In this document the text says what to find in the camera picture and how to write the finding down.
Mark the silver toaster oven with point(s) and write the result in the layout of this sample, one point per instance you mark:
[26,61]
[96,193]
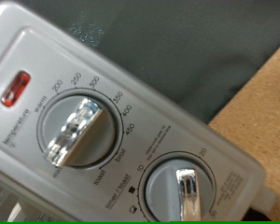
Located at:
[146,118]

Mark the silver oven knob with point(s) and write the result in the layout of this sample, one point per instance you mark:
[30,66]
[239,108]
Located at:
[77,130]
[180,193]

